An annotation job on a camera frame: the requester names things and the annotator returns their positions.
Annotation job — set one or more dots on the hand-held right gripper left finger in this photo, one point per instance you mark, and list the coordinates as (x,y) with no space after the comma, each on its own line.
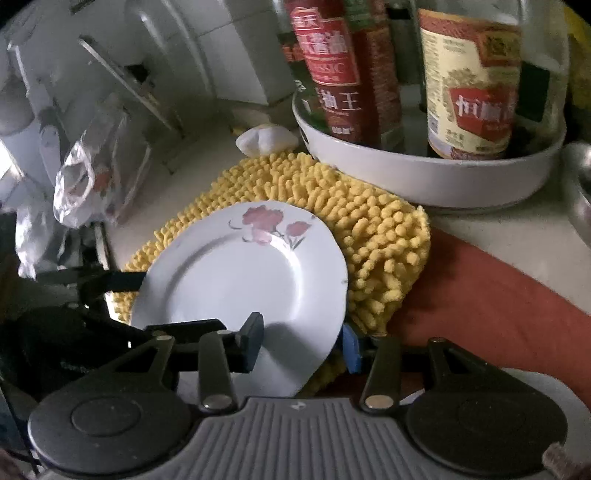
(250,344)

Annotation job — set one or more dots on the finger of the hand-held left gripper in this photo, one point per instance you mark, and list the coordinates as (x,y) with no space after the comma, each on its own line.
(92,280)

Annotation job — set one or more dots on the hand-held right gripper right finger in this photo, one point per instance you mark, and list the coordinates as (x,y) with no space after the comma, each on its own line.
(353,350)

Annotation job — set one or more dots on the white plate with pink flowers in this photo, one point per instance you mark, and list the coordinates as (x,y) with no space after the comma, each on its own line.
(231,286)

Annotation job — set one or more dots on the stainless steel bowl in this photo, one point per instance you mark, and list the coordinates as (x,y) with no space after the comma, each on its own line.
(579,194)

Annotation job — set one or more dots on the white plastic bag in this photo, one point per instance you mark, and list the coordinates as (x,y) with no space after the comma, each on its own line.
(32,230)

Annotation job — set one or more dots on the clear plastic bag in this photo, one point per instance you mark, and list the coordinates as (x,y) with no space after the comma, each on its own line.
(78,175)

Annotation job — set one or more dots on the yellow chenille mat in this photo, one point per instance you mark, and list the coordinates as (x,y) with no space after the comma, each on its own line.
(369,240)

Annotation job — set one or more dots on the orange cloth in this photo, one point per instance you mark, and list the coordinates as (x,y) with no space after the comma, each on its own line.
(485,300)

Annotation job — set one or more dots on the white round tray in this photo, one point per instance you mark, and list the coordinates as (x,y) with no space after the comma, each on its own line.
(415,175)

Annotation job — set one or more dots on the grey metal blade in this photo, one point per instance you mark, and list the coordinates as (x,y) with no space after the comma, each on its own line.
(134,87)

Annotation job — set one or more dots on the white garlic bulb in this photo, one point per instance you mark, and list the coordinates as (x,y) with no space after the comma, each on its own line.
(263,138)

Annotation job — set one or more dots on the dark bottle red patterned label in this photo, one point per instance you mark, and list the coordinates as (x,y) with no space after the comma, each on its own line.
(378,92)

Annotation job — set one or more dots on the soy sauce bottle red label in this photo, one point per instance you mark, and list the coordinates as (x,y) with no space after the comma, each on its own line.
(332,69)

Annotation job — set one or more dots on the yellow oil bottle green label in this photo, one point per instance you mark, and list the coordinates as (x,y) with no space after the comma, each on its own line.
(581,60)

